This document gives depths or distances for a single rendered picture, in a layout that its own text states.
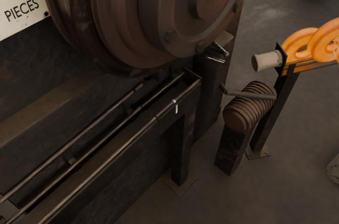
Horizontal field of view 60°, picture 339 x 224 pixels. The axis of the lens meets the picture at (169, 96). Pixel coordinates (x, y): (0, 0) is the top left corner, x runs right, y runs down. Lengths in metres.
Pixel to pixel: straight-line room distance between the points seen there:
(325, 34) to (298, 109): 1.01
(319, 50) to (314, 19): 1.64
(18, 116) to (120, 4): 0.37
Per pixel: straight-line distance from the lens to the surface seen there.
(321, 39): 0.94
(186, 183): 1.50
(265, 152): 1.64
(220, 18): 0.64
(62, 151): 0.79
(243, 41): 2.22
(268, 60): 1.07
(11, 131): 0.70
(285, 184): 1.61
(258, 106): 1.15
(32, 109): 0.72
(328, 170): 1.70
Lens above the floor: 1.40
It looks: 51 degrees down
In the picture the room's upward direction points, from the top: straight up
